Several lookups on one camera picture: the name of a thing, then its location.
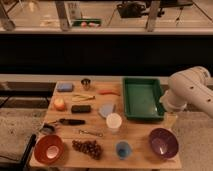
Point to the red plastic bowl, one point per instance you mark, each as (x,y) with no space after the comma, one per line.
(48,149)

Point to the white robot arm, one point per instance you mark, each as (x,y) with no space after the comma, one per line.
(189,86)

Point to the small metal cup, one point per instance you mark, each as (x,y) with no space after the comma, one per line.
(86,83)

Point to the light blue cloth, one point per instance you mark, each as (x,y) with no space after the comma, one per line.
(106,109)

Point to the white plastic cup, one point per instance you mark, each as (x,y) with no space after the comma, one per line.
(113,122)

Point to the green plastic tray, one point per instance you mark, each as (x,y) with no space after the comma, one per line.
(141,99)

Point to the blue sponge block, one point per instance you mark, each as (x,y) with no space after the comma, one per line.
(64,87)

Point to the orange apple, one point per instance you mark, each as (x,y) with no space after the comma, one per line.
(59,104)

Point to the metal key tool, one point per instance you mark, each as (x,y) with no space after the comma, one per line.
(91,133)

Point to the bunch of dark grapes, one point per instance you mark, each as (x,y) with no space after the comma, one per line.
(91,148)

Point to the blue plastic cup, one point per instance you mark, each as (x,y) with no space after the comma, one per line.
(123,150)

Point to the purple plastic bowl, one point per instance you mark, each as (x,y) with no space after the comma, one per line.
(163,143)

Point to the black chair back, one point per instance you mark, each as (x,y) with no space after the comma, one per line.
(27,151)

